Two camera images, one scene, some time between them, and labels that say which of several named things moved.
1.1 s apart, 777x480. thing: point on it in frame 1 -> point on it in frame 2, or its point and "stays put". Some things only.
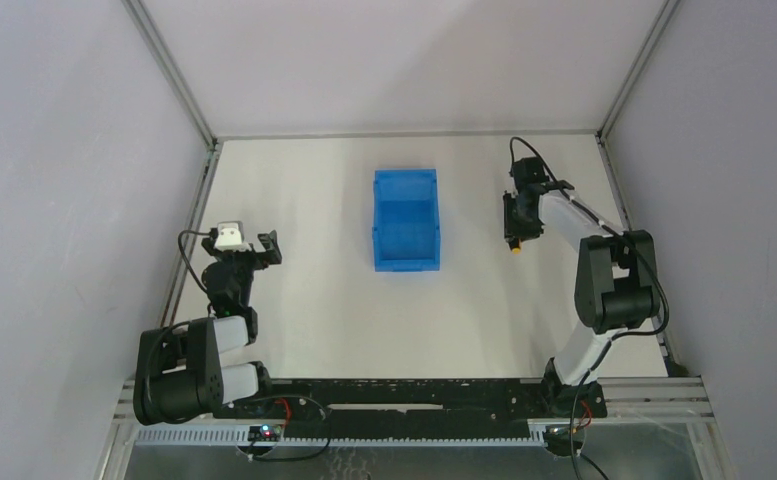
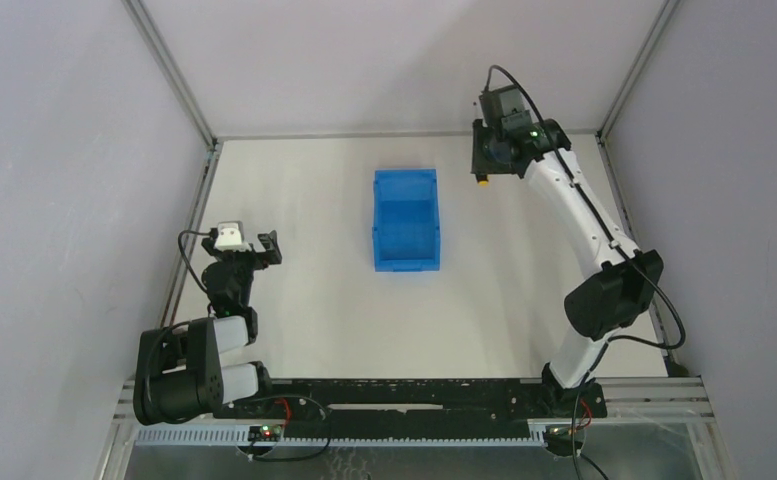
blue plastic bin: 406,221 stays put
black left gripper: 239,255 stays put
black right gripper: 517,216 -> 479,157
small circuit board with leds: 265,433 stays put
